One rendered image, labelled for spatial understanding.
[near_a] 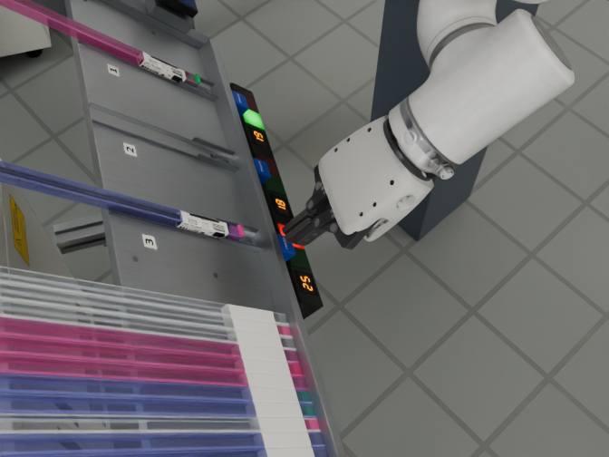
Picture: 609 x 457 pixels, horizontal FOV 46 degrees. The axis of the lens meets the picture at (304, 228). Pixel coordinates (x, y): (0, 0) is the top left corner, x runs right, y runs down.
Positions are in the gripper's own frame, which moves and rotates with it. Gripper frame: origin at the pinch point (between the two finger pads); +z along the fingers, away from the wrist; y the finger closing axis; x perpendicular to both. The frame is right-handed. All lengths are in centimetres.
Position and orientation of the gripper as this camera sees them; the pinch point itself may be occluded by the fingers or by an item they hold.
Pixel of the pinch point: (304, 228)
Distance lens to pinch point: 79.6
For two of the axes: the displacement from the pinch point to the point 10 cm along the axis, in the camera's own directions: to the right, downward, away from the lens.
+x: -6.6, -2.0, -7.2
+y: -2.8, -8.3, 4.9
